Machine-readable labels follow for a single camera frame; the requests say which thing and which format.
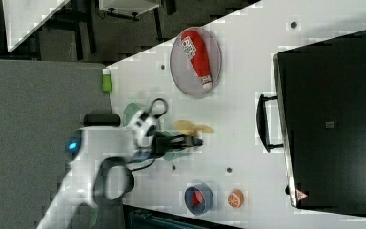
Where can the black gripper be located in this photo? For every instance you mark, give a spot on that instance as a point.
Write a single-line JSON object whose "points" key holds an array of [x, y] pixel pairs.
{"points": [[163, 144]]}

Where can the yellow peeled banana toy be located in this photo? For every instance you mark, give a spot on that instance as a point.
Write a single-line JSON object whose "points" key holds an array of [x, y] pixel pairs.
{"points": [[188, 128]]}

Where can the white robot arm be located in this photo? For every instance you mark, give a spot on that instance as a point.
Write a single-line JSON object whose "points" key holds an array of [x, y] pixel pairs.
{"points": [[99, 175]]}

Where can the green mug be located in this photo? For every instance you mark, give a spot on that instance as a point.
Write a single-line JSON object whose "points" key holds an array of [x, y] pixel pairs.
{"points": [[175, 154]]}

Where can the red toy fruit in bowl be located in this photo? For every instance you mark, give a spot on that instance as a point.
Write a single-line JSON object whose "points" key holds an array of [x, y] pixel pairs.
{"points": [[197, 198]]}

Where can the blue bowl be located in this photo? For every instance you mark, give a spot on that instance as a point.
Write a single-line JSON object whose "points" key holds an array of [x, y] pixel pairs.
{"points": [[207, 203]]}

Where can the grey round plate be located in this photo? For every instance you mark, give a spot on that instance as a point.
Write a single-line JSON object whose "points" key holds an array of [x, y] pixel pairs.
{"points": [[183, 74]]}

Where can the orange slice toy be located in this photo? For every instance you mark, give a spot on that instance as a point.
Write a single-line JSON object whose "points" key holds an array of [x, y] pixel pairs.
{"points": [[235, 198]]}

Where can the red ketchup bottle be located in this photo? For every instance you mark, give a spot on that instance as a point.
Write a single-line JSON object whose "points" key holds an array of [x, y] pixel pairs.
{"points": [[196, 52]]}

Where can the black cylinder on table edge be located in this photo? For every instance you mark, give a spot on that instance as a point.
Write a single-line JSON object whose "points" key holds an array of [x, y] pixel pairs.
{"points": [[102, 120]]}

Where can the green bottle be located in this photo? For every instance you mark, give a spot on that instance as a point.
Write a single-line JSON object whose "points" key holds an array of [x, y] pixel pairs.
{"points": [[106, 81]]}

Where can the black toaster oven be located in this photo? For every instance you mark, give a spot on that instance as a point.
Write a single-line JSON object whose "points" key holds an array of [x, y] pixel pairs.
{"points": [[321, 98]]}

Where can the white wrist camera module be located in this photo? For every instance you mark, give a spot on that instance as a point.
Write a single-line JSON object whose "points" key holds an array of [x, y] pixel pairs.
{"points": [[144, 126]]}

